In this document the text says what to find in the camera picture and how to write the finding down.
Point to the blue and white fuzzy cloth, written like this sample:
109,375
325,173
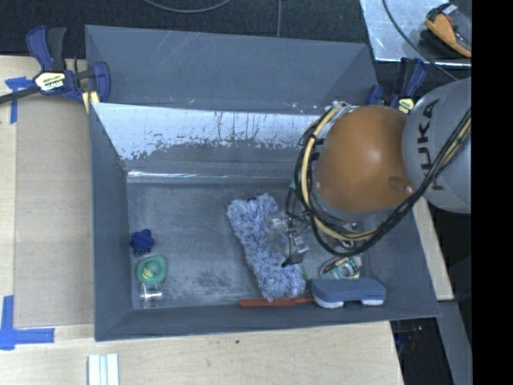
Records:
260,247

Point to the green and white tape roll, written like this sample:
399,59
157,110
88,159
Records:
340,269

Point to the red-brown flat block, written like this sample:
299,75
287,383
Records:
272,302

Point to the blue sponge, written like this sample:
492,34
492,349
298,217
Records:
348,289

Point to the grey metal bin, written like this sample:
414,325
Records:
192,231

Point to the clear glass cup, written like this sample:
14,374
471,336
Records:
150,294

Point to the dark blue flower-shaped toy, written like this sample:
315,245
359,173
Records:
141,242

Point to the pale wood board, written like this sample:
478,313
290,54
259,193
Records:
52,215

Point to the black cylinder on white bracket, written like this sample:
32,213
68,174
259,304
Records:
292,260

